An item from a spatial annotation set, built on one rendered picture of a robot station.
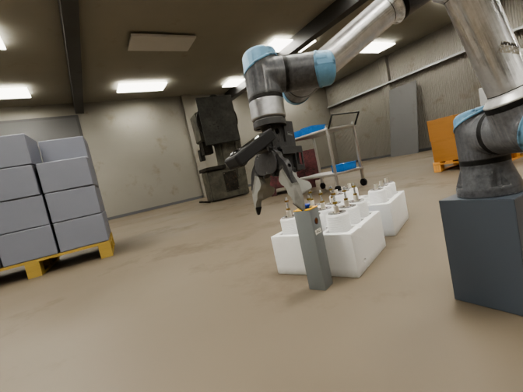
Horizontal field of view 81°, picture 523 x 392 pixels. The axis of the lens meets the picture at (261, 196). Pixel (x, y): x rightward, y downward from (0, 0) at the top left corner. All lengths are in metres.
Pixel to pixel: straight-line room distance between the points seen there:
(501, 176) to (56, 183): 3.07
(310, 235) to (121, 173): 8.94
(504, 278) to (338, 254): 0.55
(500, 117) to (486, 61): 0.13
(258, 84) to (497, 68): 0.51
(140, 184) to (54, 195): 6.78
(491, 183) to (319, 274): 0.62
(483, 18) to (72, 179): 3.01
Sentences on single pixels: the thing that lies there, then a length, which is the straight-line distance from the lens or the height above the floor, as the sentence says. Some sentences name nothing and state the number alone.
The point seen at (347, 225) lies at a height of 0.20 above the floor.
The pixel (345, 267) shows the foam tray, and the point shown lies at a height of 0.04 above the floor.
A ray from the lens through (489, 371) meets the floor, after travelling 0.85.
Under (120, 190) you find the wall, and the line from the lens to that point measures 9.82.
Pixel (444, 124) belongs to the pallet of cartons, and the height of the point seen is 0.57.
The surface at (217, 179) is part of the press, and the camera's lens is 7.02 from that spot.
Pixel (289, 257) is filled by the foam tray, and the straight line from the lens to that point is 1.41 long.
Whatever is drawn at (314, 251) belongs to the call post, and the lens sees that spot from 1.17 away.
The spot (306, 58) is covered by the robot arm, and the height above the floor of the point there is 0.70.
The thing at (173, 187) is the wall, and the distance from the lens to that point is 10.07.
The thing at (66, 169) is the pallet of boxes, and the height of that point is 0.85.
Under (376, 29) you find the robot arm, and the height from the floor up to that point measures 0.77.
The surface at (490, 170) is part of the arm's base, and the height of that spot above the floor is 0.37.
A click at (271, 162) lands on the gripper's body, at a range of 0.63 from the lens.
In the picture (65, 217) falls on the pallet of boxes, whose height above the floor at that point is 0.44.
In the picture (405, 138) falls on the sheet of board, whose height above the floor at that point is 0.51.
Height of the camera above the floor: 0.49
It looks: 5 degrees down
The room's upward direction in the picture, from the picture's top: 12 degrees counter-clockwise
